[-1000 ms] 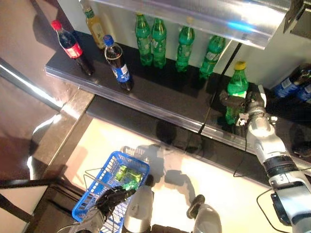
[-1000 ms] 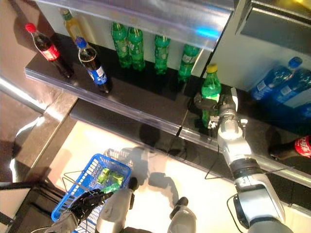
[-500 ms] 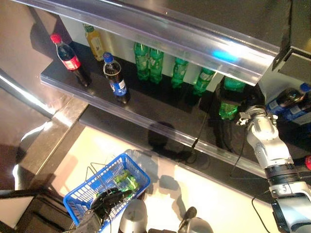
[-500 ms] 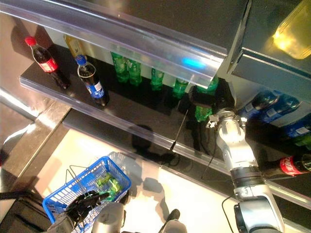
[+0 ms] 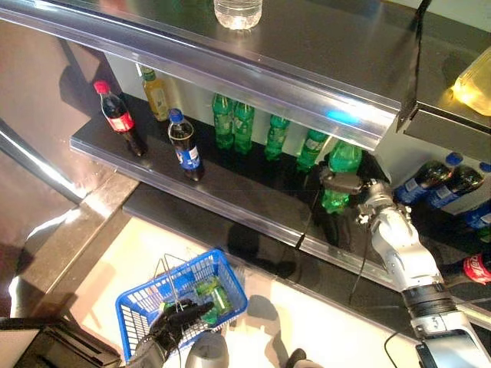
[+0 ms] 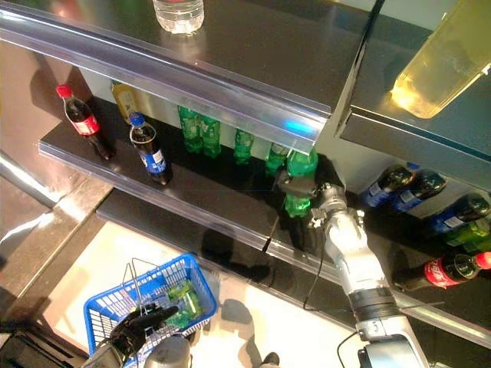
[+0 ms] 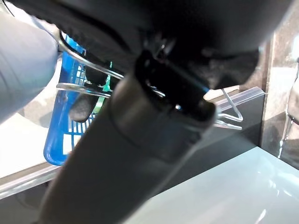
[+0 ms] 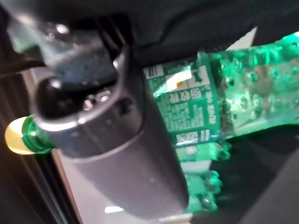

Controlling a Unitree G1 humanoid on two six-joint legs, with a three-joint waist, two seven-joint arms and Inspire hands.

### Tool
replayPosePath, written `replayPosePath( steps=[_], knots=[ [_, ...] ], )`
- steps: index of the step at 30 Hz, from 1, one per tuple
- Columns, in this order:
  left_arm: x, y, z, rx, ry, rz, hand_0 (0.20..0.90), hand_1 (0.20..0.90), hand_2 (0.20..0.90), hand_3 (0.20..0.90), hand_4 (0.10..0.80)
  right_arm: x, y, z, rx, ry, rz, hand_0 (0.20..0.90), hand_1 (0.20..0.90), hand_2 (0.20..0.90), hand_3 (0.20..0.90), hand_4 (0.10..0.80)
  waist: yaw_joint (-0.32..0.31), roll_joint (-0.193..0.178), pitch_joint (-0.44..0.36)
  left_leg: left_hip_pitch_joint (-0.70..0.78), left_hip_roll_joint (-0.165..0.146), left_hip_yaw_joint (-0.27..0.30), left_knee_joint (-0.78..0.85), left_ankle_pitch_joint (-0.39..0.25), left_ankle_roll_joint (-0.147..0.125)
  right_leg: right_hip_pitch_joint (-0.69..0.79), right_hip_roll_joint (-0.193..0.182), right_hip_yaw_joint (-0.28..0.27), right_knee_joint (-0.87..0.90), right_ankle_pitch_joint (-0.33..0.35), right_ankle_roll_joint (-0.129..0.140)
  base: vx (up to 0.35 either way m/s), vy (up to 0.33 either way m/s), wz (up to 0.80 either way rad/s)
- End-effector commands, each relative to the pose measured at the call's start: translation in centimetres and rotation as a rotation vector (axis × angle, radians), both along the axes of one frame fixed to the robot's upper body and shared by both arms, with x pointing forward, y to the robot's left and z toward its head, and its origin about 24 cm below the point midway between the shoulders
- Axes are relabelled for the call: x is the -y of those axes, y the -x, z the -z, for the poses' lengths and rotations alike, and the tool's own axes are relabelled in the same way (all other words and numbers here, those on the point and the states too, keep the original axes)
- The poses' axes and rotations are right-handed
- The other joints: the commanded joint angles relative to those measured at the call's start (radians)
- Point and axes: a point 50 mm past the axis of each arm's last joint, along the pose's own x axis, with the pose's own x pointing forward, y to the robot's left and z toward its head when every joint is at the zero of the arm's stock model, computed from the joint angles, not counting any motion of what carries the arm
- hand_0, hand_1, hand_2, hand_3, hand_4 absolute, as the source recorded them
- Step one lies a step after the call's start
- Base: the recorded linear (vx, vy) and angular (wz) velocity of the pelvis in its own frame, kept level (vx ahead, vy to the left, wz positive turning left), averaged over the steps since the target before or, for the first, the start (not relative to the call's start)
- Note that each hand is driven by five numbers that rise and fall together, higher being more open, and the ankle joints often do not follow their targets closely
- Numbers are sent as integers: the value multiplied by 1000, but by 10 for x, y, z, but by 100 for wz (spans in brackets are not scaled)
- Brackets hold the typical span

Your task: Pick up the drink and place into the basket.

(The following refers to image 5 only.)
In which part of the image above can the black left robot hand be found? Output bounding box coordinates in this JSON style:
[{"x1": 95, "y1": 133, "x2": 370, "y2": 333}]
[{"x1": 147, "y1": 299, "x2": 215, "y2": 356}]

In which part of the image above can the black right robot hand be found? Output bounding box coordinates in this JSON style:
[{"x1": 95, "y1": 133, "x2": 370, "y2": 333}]
[{"x1": 318, "y1": 159, "x2": 393, "y2": 211}]

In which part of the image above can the blue plastic shopping basket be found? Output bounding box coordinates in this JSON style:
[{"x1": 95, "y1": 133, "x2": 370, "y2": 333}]
[{"x1": 114, "y1": 248, "x2": 249, "y2": 363}]

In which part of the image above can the silver left robot leg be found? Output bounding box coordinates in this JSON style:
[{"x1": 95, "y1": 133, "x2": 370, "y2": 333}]
[{"x1": 185, "y1": 331, "x2": 230, "y2": 368}]

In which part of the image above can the silver robot leg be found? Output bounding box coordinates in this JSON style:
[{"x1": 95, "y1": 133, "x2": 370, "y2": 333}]
[
  {"x1": 185, "y1": 331, "x2": 230, "y2": 368},
  {"x1": 285, "y1": 347, "x2": 325, "y2": 368}
]

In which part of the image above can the black shelf board plain edge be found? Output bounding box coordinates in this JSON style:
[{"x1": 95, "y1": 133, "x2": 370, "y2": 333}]
[{"x1": 397, "y1": 9, "x2": 491, "y2": 156}]

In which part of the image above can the black metal stand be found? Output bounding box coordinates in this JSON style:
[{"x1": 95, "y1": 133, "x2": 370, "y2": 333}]
[{"x1": 0, "y1": 316, "x2": 123, "y2": 368}]

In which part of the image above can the black base shelf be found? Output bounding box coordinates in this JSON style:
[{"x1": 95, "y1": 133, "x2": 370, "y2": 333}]
[{"x1": 122, "y1": 183, "x2": 491, "y2": 342}]

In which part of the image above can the cola bottle red label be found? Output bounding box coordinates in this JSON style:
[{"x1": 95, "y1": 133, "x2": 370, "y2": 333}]
[
  {"x1": 93, "y1": 80, "x2": 149, "y2": 158},
  {"x1": 440, "y1": 251, "x2": 491, "y2": 287}
]

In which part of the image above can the silver right robot leg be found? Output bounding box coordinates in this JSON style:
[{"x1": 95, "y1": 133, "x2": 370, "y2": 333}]
[{"x1": 285, "y1": 347, "x2": 325, "y2": 368}]

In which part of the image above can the large yellow tea bottle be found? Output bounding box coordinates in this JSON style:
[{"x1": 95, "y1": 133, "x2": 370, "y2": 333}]
[{"x1": 451, "y1": 48, "x2": 491, "y2": 116}]

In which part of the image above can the clear water bottles red label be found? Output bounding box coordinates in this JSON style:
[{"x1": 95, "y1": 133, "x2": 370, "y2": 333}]
[{"x1": 213, "y1": 0, "x2": 264, "y2": 31}]

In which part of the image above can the small yellow tea bottle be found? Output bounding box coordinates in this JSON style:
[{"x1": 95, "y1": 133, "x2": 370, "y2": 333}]
[{"x1": 139, "y1": 65, "x2": 172, "y2": 122}]

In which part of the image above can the black shelf board clear rail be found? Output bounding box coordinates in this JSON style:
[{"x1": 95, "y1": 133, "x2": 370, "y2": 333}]
[
  {"x1": 70, "y1": 94, "x2": 308, "y2": 248},
  {"x1": 298, "y1": 153, "x2": 491, "y2": 319},
  {"x1": 0, "y1": 0, "x2": 418, "y2": 153}
]

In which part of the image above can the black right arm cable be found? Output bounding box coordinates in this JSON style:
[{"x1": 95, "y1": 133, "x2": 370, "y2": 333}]
[{"x1": 348, "y1": 224, "x2": 402, "y2": 368}]

